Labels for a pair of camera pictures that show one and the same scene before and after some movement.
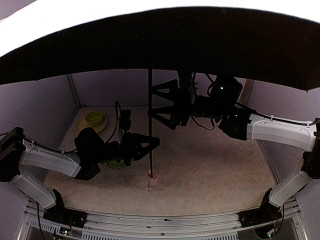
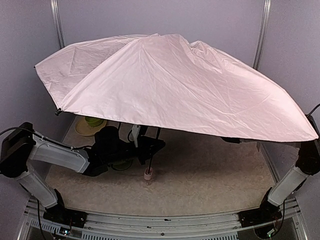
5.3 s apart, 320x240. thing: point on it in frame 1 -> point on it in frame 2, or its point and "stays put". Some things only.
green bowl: [94, 118] stays put
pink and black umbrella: [233, 43] -> [164, 80]
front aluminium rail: [100, 225] stays put
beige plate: [82, 123] stays put
